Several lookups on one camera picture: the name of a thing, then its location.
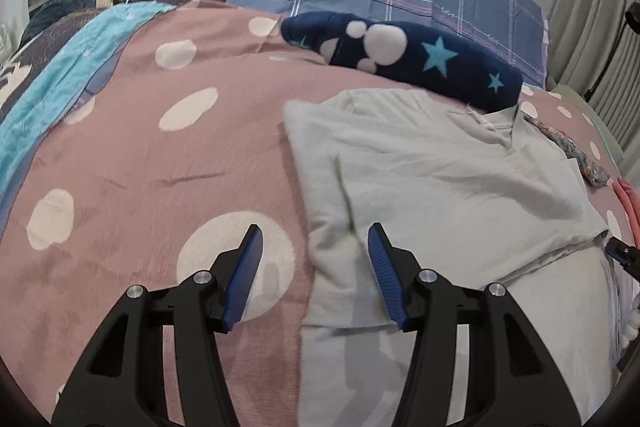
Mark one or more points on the green bed sheet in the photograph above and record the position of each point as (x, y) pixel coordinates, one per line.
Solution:
(585, 107)

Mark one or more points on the black tripod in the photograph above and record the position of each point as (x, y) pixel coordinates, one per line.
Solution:
(634, 17)

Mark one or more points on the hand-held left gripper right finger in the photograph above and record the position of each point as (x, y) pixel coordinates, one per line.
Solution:
(385, 267)

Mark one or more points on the pale grey shirt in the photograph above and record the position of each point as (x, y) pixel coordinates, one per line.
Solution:
(450, 187)

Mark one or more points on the pink polka dot blanket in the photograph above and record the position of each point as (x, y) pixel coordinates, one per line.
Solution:
(150, 187)

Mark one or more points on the navy star print fleece garment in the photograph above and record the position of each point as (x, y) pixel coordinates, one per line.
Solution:
(450, 72)

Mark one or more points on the pink folded garment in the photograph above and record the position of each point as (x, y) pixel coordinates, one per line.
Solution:
(631, 207)

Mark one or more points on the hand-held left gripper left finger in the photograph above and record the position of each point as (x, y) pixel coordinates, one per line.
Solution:
(245, 267)

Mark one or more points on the turquoise cloth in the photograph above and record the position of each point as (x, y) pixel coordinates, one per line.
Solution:
(65, 77)

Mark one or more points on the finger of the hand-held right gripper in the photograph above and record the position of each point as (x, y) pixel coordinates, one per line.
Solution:
(620, 253)

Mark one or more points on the dark teal cloth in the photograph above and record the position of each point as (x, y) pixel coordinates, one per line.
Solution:
(55, 9)

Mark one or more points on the floral print garment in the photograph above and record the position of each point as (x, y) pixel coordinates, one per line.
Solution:
(580, 157)

